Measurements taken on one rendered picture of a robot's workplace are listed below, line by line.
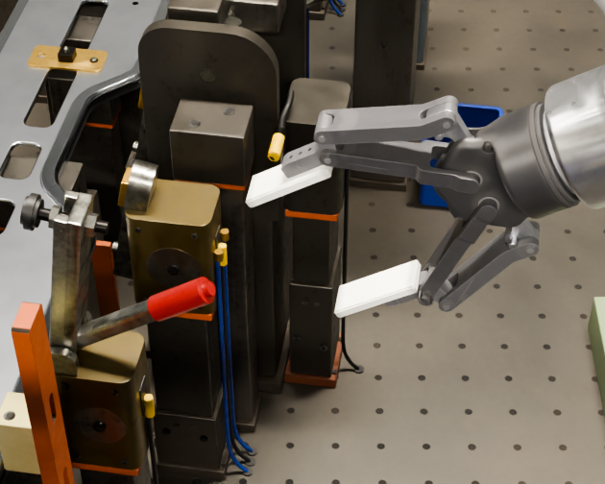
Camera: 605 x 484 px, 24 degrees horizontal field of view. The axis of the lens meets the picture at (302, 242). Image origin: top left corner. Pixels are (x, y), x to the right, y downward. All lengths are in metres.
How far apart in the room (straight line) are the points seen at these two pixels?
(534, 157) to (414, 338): 0.76
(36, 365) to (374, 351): 0.69
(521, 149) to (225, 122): 0.42
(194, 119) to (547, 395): 0.57
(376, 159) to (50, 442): 0.34
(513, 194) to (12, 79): 0.77
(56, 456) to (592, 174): 0.47
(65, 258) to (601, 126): 0.42
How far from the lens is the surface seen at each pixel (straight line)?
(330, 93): 1.39
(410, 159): 0.97
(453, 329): 1.68
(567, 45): 2.15
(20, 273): 1.33
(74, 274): 1.09
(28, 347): 1.01
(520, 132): 0.94
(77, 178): 1.45
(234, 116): 1.29
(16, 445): 1.14
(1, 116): 1.52
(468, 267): 1.04
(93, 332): 1.15
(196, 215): 1.27
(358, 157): 0.96
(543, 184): 0.94
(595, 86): 0.92
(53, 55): 1.59
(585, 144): 0.91
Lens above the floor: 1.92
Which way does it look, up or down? 43 degrees down
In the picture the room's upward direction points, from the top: straight up
